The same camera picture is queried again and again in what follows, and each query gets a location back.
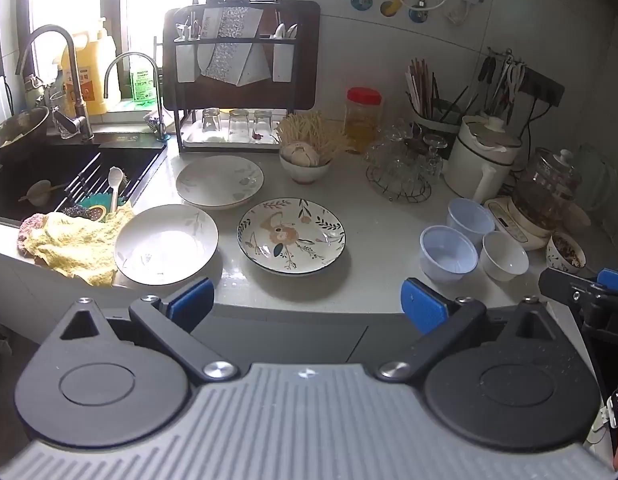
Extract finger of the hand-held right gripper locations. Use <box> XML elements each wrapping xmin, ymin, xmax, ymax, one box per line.
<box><xmin>538</xmin><ymin>266</ymin><xmax>618</xmax><ymax>311</ymax></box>

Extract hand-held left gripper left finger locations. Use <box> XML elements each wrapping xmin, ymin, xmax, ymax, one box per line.
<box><xmin>59</xmin><ymin>277</ymin><xmax>240</xmax><ymax>385</ymax></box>

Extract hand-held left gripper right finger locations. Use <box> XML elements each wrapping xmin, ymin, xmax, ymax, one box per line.
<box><xmin>375</xmin><ymin>277</ymin><xmax>560</xmax><ymax>385</ymax></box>

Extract light blue plastic bowl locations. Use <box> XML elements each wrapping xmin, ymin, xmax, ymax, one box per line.
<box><xmin>420</xmin><ymin>225</ymin><xmax>478</xmax><ymax>283</ymax></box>
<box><xmin>447</xmin><ymin>197</ymin><xmax>496</xmax><ymax>247</ymax></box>

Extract white leaf print plate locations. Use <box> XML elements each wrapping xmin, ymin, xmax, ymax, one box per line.
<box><xmin>176</xmin><ymin>155</ymin><xmax>265</xmax><ymax>211</ymax></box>
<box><xmin>114</xmin><ymin>204</ymin><xmax>220</xmax><ymax>285</ymax></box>

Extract floral painted plate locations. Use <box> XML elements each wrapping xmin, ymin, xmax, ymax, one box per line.
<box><xmin>237</xmin><ymin>198</ymin><xmax>347</xmax><ymax>276</ymax></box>

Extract patterned small bowl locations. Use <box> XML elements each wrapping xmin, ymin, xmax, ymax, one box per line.
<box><xmin>546</xmin><ymin>231</ymin><xmax>587</xmax><ymax>275</ymax></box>

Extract plain white ceramic bowl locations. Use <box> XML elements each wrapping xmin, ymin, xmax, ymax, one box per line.
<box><xmin>480</xmin><ymin>230</ymin><xmax>530</xmax><ymax>282</ymax></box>

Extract glass health kettle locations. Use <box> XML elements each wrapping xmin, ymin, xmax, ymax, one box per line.
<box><xmin>484</xmin><ymin>147</ymin><xmax>593</xmax><ymax>252</ymax></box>

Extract yellow dish cloth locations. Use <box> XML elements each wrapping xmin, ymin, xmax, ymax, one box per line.
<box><xmin>21</xmin><ymin>204</ymin><xmax>136</xmax><ymax>288</ymax></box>

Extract teal scrub pad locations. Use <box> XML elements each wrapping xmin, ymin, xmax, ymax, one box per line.
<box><xmin>59</xmin><ymin>199</ymin><xmax>120</xmax><ymax>224</ymax></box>

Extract white spoon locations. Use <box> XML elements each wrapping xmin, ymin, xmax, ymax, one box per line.
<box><xmin>107</xmin><ymin>166</ymin><xmax>126</xmax><ymax>216</ymax></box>

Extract white electric pot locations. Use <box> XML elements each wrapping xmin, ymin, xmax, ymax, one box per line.
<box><xmin>442</xmin><ymin>115</ymin><xmax>523</xmax><ymax>204</ymax></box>

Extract white bowl holding garlic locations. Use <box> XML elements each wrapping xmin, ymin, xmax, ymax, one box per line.
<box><xmin>279</xmin><ymin>152</ymin><xmax>334</xmax><ymax>185</ymax></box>

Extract pink knitted cloth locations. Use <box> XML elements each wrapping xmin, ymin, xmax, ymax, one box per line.
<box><xmin>17</xmin><ymin>213</ymin><xmax>52</xmax><ymax>263</ymax></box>

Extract garlic bulb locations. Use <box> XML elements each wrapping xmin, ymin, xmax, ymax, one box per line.
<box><xmin>281</xmin><ymin>141</ymin><xmax>320</xmax><ymax>167</ymax></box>

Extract wooden ladle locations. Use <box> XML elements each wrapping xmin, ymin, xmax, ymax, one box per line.
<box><xmin>18</xmin><ymin>179</ymin><xmax>66</xmax><ymax>208</ymax></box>

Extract black dish rack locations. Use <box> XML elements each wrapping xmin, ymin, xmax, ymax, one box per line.
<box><xmin>162</xmin><ymin>1</ymin><xmax>322</xmax><ymax>154</ymax></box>

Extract red lid plastic jar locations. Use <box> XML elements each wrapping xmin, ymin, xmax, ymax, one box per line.
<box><xmin>344</xmin><ymin>87</ymin><xmax>384</xmax><ymax>154</ymax></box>

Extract chopstick holder with chopsticks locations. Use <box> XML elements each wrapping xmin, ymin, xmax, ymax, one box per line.
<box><xmin>404</xmin><ymin>56</ymin><xmax>482</xmax><ymax>137</ymax></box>

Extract black kitchen sink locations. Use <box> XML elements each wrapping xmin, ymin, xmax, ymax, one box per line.
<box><xmin>0</xmin><ymin>132</ymin><xmax>168</xmax><ymax>228</ymax></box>

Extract bundle of dried noodles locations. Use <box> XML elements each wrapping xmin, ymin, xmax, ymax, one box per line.
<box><xmin>276</xmin><ymin>112</ymin><xmax>356</xmax><ymax>160</ymax></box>

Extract small curved steel faucet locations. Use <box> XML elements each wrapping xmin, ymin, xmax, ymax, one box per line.
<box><xmin>103</xmin><ymin>52</ymin><xmax>170</xmax><ymax>142</ymax></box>

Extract green liquid bottle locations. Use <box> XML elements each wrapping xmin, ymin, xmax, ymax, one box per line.
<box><xmin>130</xmin><ymin>54</ymin><xmax>163</xmax><ymax>109</ymax></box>

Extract hanging kitchen utensils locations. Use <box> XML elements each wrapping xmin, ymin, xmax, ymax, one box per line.
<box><xmin>478</xmin><ymin>49</ymin><xmax>528</xmax><ymax>117</ymax></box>

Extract stainless steel bowl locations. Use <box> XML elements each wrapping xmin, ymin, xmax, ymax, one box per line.
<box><xmin>0</xmin><ymin>106</ymin><xmax>52</xmax><ymax>162</ymax></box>

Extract tall steel faucet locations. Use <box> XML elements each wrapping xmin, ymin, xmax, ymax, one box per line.
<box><xmin>15</xmin><ymin>24</ymin><xmax>96</xmax><ymax>142</ymax></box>

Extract yellow detergent bottle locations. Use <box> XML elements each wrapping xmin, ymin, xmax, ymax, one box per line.
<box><xmin>60</xmin><ymin>16</ymin><xmax>122</xmax><ymax>117</ymax></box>

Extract patterned white board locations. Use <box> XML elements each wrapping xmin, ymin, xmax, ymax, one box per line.
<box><xmin>196</xmin><ymin>5</ymin><xmax>270</xmax><ymax>86</ymax></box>

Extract window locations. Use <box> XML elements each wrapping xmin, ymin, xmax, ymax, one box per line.
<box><xmin>26</xmin><ymin>0</ymin><xmax>264</xmax><ymax>113</ymax></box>

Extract round wire trivet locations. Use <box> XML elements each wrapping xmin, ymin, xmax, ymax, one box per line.
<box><xmin>365</xmin><ymin>166</ymin><xmax>433</xmax><ymax>204</ymax></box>

